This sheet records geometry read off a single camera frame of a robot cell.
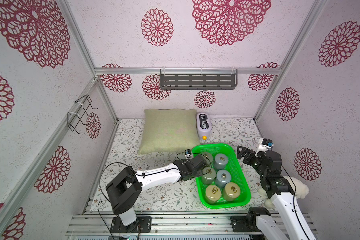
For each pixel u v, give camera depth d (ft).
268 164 1.83
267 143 2.12
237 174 2.73
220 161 2.87
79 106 2.54
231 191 2.49
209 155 2.92
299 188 2.16
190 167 2.07
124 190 1.44
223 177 2.65
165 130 3.19
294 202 1.57
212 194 2.45
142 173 1.57
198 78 3.06
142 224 2.41
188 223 2.48
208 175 2.67
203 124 3.39
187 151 2.53
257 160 2.16
